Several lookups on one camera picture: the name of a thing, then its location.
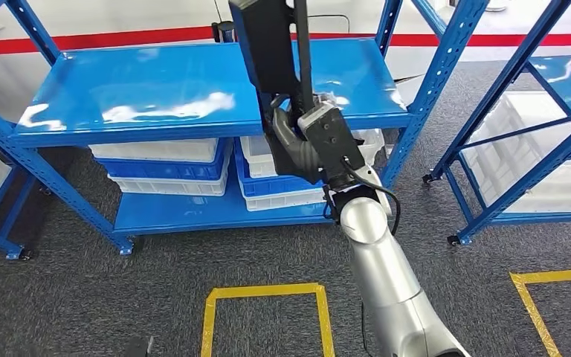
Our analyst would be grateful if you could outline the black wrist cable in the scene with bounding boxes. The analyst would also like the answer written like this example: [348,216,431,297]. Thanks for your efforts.
[341,156,402,237]

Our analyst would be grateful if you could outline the yellow floor tape square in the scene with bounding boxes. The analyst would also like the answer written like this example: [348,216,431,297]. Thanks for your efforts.
[509,267,571,357]
[200,282,336,357]

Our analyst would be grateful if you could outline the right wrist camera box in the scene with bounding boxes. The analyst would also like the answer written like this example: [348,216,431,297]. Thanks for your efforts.
[297,102,367,186]

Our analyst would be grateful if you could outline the black plastic panel part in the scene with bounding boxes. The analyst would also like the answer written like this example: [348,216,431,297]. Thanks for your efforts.
[228,0,326,183]

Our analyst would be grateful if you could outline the blue metal shelf rack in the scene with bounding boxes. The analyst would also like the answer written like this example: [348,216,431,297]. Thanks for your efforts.
[0,0,33,262]
[423,0,571,248]
[0,0,488,257]

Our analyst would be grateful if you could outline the black tether cable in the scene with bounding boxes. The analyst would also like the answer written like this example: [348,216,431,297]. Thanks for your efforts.
[361,300,372,357]

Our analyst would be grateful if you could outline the white car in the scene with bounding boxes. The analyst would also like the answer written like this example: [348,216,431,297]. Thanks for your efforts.
[0,0,464,109]

